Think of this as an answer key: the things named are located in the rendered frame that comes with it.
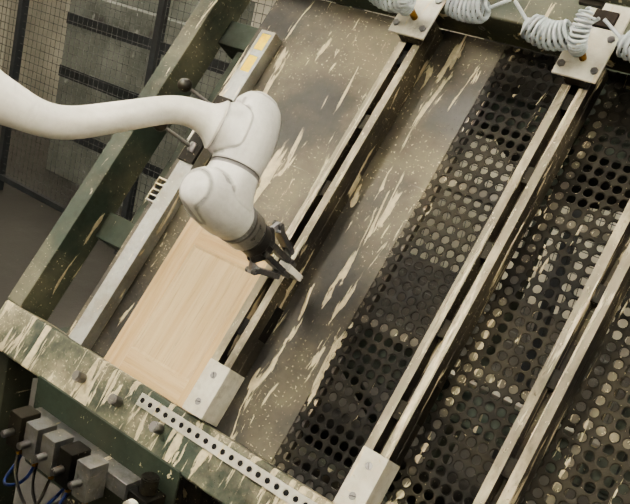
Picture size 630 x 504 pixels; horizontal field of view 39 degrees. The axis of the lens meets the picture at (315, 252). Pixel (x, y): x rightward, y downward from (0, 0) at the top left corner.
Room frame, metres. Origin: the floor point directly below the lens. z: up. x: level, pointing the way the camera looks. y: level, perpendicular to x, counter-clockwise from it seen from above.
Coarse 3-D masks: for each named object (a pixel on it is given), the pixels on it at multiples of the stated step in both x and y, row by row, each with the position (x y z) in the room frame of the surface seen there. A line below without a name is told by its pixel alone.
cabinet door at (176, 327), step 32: (192, 224) 2.12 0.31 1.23; (192, 256) 2.06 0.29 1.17; (224, 256) 2.03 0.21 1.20; (160, 288) 2.03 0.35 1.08; (192, 288) 2.00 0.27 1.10; (224, 288) 1.97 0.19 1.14; (128, 320) 2.01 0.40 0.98; (160, 320) 1.98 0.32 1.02; (192, 320) 1.95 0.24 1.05; (224, 320) 1.92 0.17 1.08; (128, 352) 1.95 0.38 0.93; (160, 352) 1.92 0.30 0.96; (192, 352) 1.89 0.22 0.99; (160, 384) 1.87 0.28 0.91; (192, 384) 1.84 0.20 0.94
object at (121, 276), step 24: (264, 48) 2.37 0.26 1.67; (240, 72) 2.35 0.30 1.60; (192, 168) 2.21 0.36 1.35; (168, 192) 2.18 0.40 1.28; (144, 216) 2.16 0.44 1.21; (168, 216) 2.16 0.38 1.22; (144, 240) 2.11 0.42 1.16; (120, 264) 2.09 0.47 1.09; (120, 288) 2.06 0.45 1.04; (96, 312) 2.03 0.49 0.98; (72, 336) 2.01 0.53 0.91; (96, 336) 2.02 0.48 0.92
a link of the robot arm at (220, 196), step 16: (224, 160) 1.63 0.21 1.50; (192, 176) 1.58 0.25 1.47; (208, 176) 1.57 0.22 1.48; (224, 176) 1.59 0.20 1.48; (240, 176) 1.62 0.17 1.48; (256, 176) 1.65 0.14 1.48; (192, 192) 1.56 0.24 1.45; (208, 192) 1.55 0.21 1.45; (224, 192) 1.57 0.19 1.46; (240, 192) 1.60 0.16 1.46; (192, 208) 1.56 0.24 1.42; (208, 208) 1.55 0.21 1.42; (224, 208) 1.57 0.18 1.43; (240, 208) 1.61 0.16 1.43; (208, 224) 1.58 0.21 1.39; (224, 224) 1.59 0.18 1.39; (240, 224) 1.62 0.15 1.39
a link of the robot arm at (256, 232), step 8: (256, 216) 1.67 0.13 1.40; (256, 224) 1.67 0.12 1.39; (264, 224) 1.70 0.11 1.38; (248, 232) 1.65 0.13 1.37; (256, 232) 1.67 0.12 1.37; (264, 232) 1.69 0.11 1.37; (224, 240) 1.66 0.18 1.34; (232, 240) 1.65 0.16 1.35; (240, 240) 1.65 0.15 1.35; (248, 240) 1.66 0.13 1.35; (256, 240) 1.68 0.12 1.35; (240, 248) 1.68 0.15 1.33; (248, 248) 1.68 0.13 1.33
